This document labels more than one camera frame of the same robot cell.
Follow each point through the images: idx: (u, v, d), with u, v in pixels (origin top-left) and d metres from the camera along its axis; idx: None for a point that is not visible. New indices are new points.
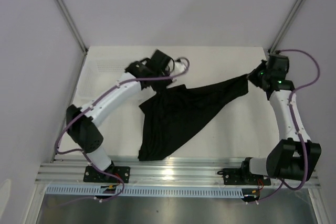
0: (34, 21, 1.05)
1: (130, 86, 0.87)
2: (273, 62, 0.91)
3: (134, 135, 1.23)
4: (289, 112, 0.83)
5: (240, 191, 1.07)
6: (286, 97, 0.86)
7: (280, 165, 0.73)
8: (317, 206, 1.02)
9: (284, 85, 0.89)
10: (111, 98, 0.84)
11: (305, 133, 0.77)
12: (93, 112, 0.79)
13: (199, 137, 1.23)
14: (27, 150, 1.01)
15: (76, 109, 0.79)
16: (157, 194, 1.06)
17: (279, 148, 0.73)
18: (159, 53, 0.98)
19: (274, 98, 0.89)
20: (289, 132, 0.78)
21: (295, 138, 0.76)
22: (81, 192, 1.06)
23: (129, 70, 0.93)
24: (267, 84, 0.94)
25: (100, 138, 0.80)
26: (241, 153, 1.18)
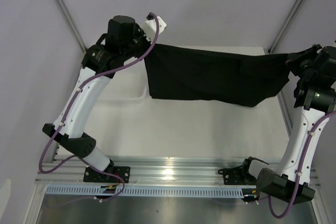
0: (34, 21, 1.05)
1: (94, 85, 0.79)
2: (323, 63, 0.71)
3: (134, 135, 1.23)
4: (303, 141, 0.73)
5: (240, 191, 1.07)
6: (311, 122, 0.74)
7: (266, 191, 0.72)
8: (318, 207, 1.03)
9: (321, 99, 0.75)
10: (78, 107, 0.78)
11: (305, 175, 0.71)
12: (66, 128, 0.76)
13: (199, 136, 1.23)
14: (27, 150, 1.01)
15: (50, 128, 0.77)
16: (157, 194, 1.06)
17: (270, 178, 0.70)
18: (112, 23, 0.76)
19: (297, 116, 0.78)
20: (289, 168, 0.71)
21: (291, 177, 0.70)
22: (81, 192, 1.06)
23: (87, 63, 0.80)
24: (301, 87, 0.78)
25: (91, 142, 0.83)
26: (241, 153, 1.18)
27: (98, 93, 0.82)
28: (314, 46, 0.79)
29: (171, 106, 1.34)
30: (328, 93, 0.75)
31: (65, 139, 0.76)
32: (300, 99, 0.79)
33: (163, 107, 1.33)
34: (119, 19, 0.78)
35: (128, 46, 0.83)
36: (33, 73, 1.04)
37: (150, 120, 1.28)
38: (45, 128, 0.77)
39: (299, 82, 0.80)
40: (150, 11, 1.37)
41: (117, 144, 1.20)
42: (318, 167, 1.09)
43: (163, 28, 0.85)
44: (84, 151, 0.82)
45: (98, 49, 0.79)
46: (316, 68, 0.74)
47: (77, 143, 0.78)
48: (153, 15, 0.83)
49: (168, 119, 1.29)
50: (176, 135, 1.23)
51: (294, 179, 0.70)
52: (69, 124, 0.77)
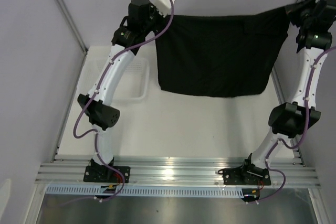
0: (34, 21, 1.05)
1: (124, 57, 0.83)
2: (319, 10, 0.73)
3: (134, 135, 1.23)
4: (307, 74, 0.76)
5: (240, 191, 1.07)
6: (313, 57, 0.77)
7: (279, 121, 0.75)
8: (317, 206, 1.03)
9: (319, 41, 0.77)
10: (111, 77, 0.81)
11: (312, 100, 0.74)
12: (101, 95, 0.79)
13: (200, 136, 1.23)
14: (27, 150, 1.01)
15: (84, 96, 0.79)
16: (157, 194, 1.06)
17: (281, 108, 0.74)
18: (132, 7, 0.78)
19: (301, 54, 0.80)
20: (296, 96, 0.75)
21: (300, 104, 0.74)
22: (81, 192, 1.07)
23: (115, 41, 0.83)
24: (302, 33, 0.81)
25: (115, 112, 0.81)
26: (242, 152, 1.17)
27: (126, 66, 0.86)
28: None
29: (171, 107, 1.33)
30: (326, 35, 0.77)
31: (99, 105, 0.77)
32: (301, 44, 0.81)
33: (162, 108, 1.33)
34: (136, 0, 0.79)
35: (147, 24, 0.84)
36: (32, 73, 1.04)
37: (149, 120, 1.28)
38: (80, 98, 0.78)
39: (301, 29, 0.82)
40: None
41: (117, 144, 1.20)
42: (318, 167, 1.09)
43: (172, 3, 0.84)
44: (111, 120, 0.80)
45: (125, 29, 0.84)
46: (315, 15, 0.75)
47: (107, 109, 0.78)
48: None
49: (167, 119, 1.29)
50: (176, 135, 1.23)
51: (303, 105, 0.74)
52: (103, 91, 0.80)
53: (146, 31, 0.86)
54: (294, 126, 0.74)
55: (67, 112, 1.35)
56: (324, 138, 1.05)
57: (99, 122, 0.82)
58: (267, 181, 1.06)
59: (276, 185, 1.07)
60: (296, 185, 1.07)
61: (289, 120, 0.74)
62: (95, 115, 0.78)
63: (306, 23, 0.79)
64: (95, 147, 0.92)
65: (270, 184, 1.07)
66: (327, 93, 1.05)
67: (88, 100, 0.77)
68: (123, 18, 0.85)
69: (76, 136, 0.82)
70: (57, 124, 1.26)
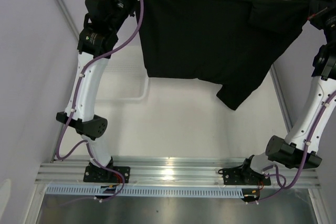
0: (34, 20, 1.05)
1: (95, 68, 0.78)
2: None
3: (133, 134, 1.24)
4: (316, 113, 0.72)
5: (240, 191, 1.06)
6: (327, 92, 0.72)
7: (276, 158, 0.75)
8: (317, 206, 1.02)
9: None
10: (84, 93, 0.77)
11: (314, 145, 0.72)
12: (79, 113, 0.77)
13: (200, 135, 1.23)
14: (27, 150, 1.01)
15: (63, 115, 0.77)
16: (157, 194, 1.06)
17: (277, 146, 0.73)
18: (90, 4, 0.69)
19: (314, 83, 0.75)
20: (297, 136, 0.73)
21: (298, 146, 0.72)
22: (81, 192, 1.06)
23: (82, 48, 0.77)
24: (322, 55, 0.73)
25: (102, 121, 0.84)
26: (241, 153, 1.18)
27: (100, 77, 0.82)
28: None
29: (171, 107, 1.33)
30: None
31: (81, 123, 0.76)
32: (319, 68, 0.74)
33: (162, 108, 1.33)
34: None
35: (114, 21, 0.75)
36: (32, 73, 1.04)
37: (149, 120, 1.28)
38: (58, 116, 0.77)
39: (321, 48, 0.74)
40: None
41: (117, 144, 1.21)
42: (318, 167, 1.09)
43: None
44: (98, 130, 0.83)
45: (90, 32, 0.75)
46: None
47: (90, 124, 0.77)
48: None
49: (167, 119, 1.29)
50: (177, 135, 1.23)
51: (302, 148, 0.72)
52: (80, 108, 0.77)
53: (115, 28, 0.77)
54: (289, 162, 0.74)
55: None
56: (325, 137, 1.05)
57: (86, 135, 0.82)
58: (266, 181, 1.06)
59: (276, 186, 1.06)
60: (296, 185, 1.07)
61: (286, 159, 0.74)
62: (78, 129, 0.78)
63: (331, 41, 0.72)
64: (90, 152, 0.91)
65: (271, 185, 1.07)
66: None
67: (68, 120, 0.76)
68: (85, 18, 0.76)
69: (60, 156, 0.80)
70: (57, 124, 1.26)
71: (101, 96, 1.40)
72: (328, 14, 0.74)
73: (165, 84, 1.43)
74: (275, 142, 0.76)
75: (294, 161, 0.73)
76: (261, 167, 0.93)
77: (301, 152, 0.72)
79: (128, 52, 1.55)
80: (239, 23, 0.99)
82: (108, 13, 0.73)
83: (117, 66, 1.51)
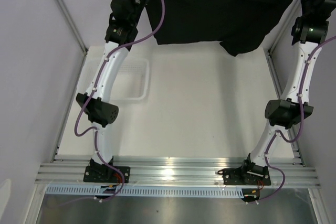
0: (33, 21, 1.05)
1: (118, 54, 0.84)
2: (321, 1, 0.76)
3: (134, 134, 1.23)
4: (302, 69, 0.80)
5: (240, 191, 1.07)
6: (307, 52, 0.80)
7: (277, 115, 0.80)
8: (317, 206, 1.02)
9: (317, 32, 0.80)
10: (107, 73, 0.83)
11: (305, 96, 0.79)
12: (98, 92, 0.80)
13: (200, 135, 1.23)
14: (27, 150, 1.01)
15: (82, 95, 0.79)
16: (157, 194, 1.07)
17: (276, 104, 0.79)
18: (114, 4, 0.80)
19: (295, 48, 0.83)
20: (291, 92, 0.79)
21: (293, 99, 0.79)
22: (81, 192, 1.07)
23: (108, 38, 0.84)
24: (298, 25, 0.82)
25: (115, 108, 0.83)
26: (241, 152, 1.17)
27: (120, 64, 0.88)
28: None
29: (171, 107, 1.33)
30: (321, 27, 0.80)
31: (99, 102, 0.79)
32: (297, 36, 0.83)
33: (162, 108, 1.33)
34: None
35: (134, 16, 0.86)
36: (32, 74, 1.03)
37: (149, 120, 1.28)
38: (79, 96, 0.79)
39: (297, 19, 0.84)
40: None
41: (117, 142, 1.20)
42: (318, 167, 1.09)
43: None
44: (111, 117, 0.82)
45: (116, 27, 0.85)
46: (316, 5, 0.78)
47: (107, 106, 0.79)
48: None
49: (167, 119, 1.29)
50: (177, 135, 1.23)
51: (296, 101, 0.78)
52: (101, 88, 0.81)
53: (135, 22, 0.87)
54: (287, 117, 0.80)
55: (67, 112, 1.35)
56: (325, 138, 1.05)
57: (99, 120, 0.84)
58: (266, 181, 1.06)
59: (276, 185, 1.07)
60: (296, 185, 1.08)
61: (286, 115, 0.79)
62: (95, 112, 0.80)
63: (306, 12, 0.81)
64: (94, 146, 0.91)
65: (270, 184, 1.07)
66: (328, 93, 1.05)
67: (87, 98, 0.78)
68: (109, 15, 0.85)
69: (78, 134, 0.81)
70: (57, 124, 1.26)
71: None
72: None
73: (165, 84, 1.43)
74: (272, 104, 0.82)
75: (292, 115, 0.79)
76: (263, 150, 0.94)
77: (298, 104, 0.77)
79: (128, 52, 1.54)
80: (234, 1, 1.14)
82: (129, 11, 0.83)
83: None
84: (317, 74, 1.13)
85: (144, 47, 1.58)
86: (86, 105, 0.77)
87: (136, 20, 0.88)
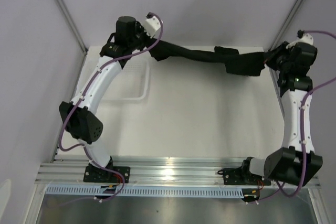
0: (33, 20, 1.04)
1: (112, 67, 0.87)
2: (295, 55, 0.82)
3: (133, 135, 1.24)
4: (298, 116, 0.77)
5: (240, 191, 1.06)
6: (300, 99, 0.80)
7: (277, 170, 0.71)
8: (317, 206, 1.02)
9: (301, 85, 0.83)
10: (97, 84, 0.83)
11: (309, 144, 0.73)
12: (86, 101, 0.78)
13: (200, 135, 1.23)
14: (27, 150, 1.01)
15: (69, 103, 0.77)
16: (157, 194, 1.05)
17: (279, 155, 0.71)
18: (119, 23, 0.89)
19: (286, 98, 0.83)
20: (293, 139, 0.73)
21: (297, 148, 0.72)
22: (81, 192, 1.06)
23: (104, 53, 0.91)
24: (283, 78, 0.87)
25: (99, 125, 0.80)
26: (241, 153, 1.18)
27: (111, 78, 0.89)
28: (282, 43, 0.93)
29: (171, 107, 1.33)
30: (306, 79, 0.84)
31: (84, 111, 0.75)
32: (284, 88, 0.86)
33: (162, 108, 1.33)
34: (123, 19, 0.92)
35: (133, 41, 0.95)
36: (32, 74, 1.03)
37: (149, 121, 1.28)
38: (62, 105, 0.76)
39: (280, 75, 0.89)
40: (150, 10, 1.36)
41: (117, 143, 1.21)
42: None
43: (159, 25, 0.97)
44: (94, 135, 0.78)
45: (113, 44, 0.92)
46: (292, 61, 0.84)
47: (92, 117, 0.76)
48: (151, 14, 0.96)
49: (167, 119, 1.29)
50: (176, 135, 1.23)
51: (301, 149, 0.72)
52: (88, 98, 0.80)
53: (132, 47, 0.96)
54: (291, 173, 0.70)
55: None
56: (325, 138, 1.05)
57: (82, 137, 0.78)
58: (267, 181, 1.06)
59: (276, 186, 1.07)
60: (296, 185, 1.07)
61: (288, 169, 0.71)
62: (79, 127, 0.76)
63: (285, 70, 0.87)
64: (87, 156, 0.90)
65: (270, 185, 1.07)
66: (328, 93, 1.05)
67: (72, 108, 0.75)
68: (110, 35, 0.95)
69: (63, 149, 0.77)
70: (57, 124, 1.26)
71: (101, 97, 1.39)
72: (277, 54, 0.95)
73: (165, 84, 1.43)
74: (274, 156, 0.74)
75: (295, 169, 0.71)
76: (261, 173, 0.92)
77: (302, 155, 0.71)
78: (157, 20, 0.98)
79: None
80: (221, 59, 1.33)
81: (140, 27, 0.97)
82: (130, 34, 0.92)
83: None
84: (318, 74, 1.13)
85: None
86: (70, 115, 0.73)
87: (133, 46, 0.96)
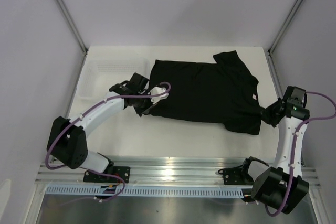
0: (33, 21, 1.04)
1: (116, 102, 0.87)
2: (289, 92, 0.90)
3: (134, 136, 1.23)
4: (290, 142, 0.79)
5: (240, 191, 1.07)
6: (293, 126, 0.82)
7: (263, 189, 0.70)
8: (317, 206, 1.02)
9: (297, 114, 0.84)
10: (96, 114, 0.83)
11: (298, 169, 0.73)
12: (83, 121, 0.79)
13: (201, 134, 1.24)
14: (27, 150, 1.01)
15: (64, 120, 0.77)
16: (157, 194, 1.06)
17: (266, 173, 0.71)
18: (136, 75, 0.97)
19: (282, 120, 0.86)
20: (282, 161, 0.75)
21: (285, 170, 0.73)
22: (81, 192, 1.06)
23: (113, 88, 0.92)
24: (282, 109, 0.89)
25: (83, 152, 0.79)
26: (240, 153, 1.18)
27: (113, 111, 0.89)
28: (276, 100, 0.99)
29: None
30: (303, 109, 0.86)
31: (77, 131, 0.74)
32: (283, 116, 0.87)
33: None
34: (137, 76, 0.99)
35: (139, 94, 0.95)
36: (32, 75, 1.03)
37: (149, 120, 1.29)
38: (58, 120, 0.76)
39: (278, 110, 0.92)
40: (149, 10, 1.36)
41: (117, 144, 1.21)
42: (318, 167, 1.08)
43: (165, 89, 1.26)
44: (76, 160, 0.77)
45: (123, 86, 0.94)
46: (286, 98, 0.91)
47: (83, 138, 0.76)
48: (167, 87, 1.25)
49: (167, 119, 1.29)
50: (178, 134, 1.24)
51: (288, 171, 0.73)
52: (87, 120, 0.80)
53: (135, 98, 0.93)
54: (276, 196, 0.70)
55: (67, 112, 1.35)
56: (326, 137, 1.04)
57: (64, 160, 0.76)
58: None
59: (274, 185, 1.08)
60: None
61: (273, 190, 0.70)
62: (65, 149, 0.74)
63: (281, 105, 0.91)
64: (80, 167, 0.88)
65: None
66: (328, 93, 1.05)
67: (67, 125, 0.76)
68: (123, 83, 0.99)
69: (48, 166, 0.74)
70: None
71: (101, 97, 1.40)
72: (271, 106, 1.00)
73: None
74: (261, 176, 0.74)
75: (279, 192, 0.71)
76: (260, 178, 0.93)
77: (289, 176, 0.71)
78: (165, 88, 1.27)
79: (128, 53, 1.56)
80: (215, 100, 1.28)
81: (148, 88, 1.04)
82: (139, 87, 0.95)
83: (117, 66, 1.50)
84: (318, 74, 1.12)
85: (143, 47, 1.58)
86: (63, 132, 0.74)
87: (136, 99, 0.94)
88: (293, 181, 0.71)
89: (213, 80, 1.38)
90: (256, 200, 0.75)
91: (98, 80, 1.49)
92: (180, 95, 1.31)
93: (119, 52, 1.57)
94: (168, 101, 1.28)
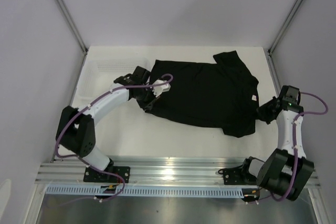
0: (33, 21, 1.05)
1: (122, 93, 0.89)
2: (283, 91, 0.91)
3: (134, 135, 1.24)
4: (291, 130, 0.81)
5: (240, 190, 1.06)
6: (292, 116, 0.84)
7: (269, 174, 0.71)
8: (317, 206, 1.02)
9: (293, 110, 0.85)
10: (103, 104, 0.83)
11: (302, 150, 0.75)
12: (91, 110, 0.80)
13: (201, 132, 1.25)
14: (27, 150, 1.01)
15: (73, 109, 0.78)
16: (157, 194, 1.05)
17: (271, 158, 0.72)
18: (139, 68, 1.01)
19: (280, 116, 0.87)
20: (285, 145, 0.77)
21: (291, 152, 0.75)
22: (81, 192, 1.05)
23: (118, 81, 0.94)
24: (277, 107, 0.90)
25: (92, 141, 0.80)
26: (240, 152, 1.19)
27: (118, 102, 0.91)
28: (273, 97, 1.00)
29: None
30: (297, 107, 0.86)
31: (87, 118, 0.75)
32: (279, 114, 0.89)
33: None
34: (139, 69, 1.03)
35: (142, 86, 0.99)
36: (32, 74, 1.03)
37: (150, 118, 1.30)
38: (66, 109, 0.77)
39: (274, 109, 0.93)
40: (149, 10, 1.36)
41: (118, 143, 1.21)
42: (318, 166, 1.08)
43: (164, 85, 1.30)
44: (85, 147, 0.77)
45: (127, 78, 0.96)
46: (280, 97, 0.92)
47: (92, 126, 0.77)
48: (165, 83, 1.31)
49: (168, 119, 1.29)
50: (178, 134, 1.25)
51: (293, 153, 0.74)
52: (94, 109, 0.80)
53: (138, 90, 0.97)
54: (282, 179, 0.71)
55: None
56: (326, 137, 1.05)
57: (74, 148, 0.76)
58: None
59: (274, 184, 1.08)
60: None
61: (279, 174, 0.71)
62: (74, 136, 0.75)
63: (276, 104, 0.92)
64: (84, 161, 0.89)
65: None
66: (328, 93, 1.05)
67: (76, 114, 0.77)
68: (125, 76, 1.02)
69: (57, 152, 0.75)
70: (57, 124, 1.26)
71: None
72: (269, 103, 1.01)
73: None
74: (266, 162, 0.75)
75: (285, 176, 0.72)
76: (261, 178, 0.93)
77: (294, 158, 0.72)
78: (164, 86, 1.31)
79: (128, 53, 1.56)
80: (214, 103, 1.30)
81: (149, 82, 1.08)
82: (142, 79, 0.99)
83: (117, 66, 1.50)
84: (318, 74, 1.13)
85: (143, 47, 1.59)
86: (72, 119, 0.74)
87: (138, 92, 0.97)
88: (298, 164, 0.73)
89: (213, 80, 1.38)
90: (263, 187, 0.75)
91: (98, 80, 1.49)
92: (180, 95, 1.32)
93: (119, 52, 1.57)
94: (168, 102, 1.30)
